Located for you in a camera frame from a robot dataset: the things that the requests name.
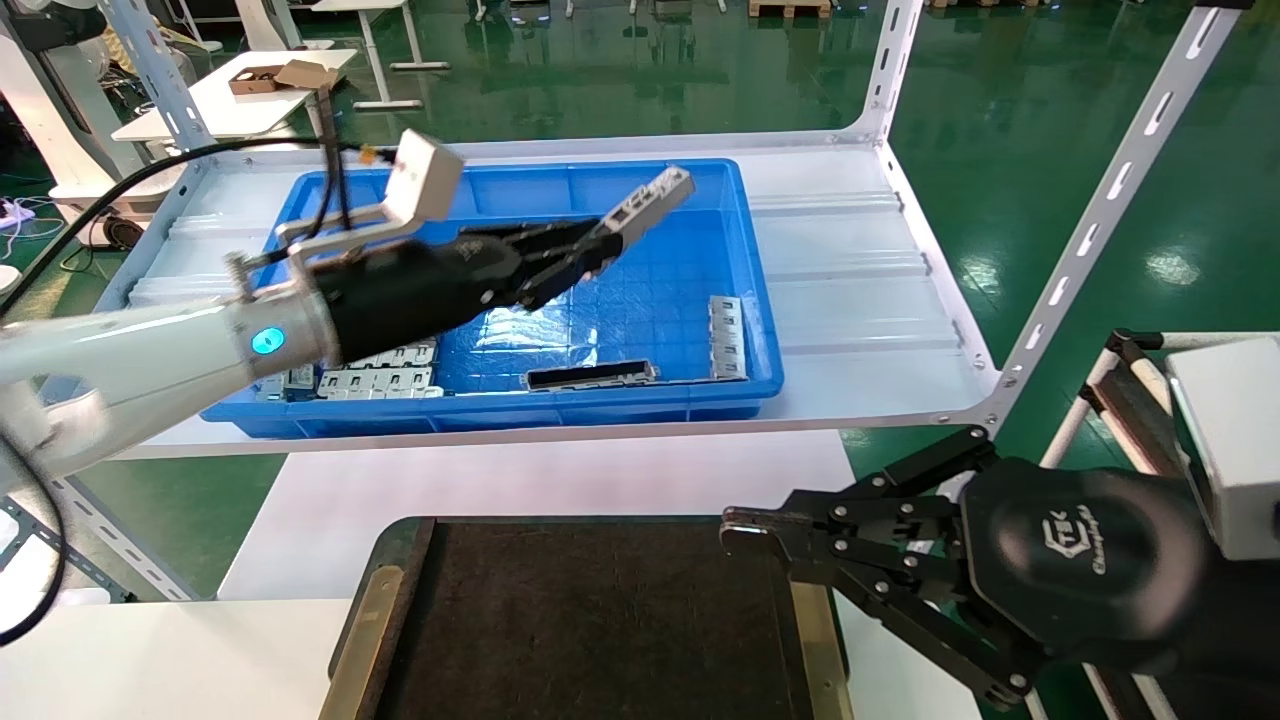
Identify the black container tray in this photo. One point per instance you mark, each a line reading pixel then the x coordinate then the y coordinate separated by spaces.
pixel 600 620

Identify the flat cardboard piece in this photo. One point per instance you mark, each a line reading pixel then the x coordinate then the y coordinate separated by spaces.
pixel 310 75

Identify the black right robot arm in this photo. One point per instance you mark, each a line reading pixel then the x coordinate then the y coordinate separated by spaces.
pixel 1235 640

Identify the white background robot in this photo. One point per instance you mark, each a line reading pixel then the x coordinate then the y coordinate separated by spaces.
pixel 60 110

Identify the white background desk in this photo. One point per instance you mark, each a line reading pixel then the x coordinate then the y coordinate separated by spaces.
pixel 375 50

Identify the white metal shelf rack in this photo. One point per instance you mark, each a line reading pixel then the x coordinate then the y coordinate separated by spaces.
pixel 850 270

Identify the open cardboard box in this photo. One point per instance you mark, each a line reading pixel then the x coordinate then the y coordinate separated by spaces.
pixel 255 80

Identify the white background table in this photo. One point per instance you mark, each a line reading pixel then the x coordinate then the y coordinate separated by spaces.
pixel 230 105

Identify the small grey metal part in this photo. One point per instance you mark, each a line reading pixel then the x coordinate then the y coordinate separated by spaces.
pixel 268 388

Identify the clear plastic film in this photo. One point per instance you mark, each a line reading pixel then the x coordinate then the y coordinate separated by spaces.
pixel 520 335

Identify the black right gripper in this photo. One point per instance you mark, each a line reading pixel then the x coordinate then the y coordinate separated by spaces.
pixel 1080 560

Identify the grey slotted metal part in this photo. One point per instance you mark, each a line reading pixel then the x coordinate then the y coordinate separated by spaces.
pixel 645 205

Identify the white tube stand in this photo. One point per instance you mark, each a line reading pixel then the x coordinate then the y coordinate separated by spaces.
pixel 1120 390

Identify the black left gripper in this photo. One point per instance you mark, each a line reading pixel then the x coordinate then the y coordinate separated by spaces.
pixel 420 290

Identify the wooden pallet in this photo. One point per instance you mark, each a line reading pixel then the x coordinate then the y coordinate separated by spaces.
pixel 790 8

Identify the metal part with dark inside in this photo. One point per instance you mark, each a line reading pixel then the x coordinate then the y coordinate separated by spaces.
pixel 590 376

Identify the blue plastic bin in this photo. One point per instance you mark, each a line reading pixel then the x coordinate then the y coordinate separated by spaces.
pixel 700 260

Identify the white round floor base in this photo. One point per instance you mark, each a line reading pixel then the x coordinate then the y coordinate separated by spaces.
pixel 8 280

